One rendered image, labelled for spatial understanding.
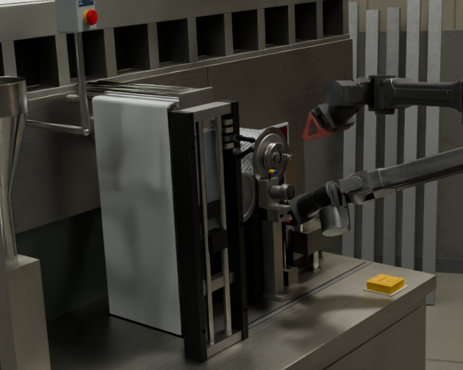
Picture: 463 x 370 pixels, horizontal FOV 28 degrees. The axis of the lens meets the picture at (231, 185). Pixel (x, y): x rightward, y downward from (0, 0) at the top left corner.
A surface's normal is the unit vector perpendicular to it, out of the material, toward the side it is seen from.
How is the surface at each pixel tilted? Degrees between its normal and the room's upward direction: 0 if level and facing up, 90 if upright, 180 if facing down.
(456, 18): 90
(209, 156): 90
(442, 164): 56
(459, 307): 0
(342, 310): 0
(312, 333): 0
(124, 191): 90
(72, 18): 90
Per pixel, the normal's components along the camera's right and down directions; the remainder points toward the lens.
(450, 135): -0.29, 0.25
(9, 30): 0.77, 0.13
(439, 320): -0.04, -0.97
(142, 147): -0.64, 0.22
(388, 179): -0.07, -0.37
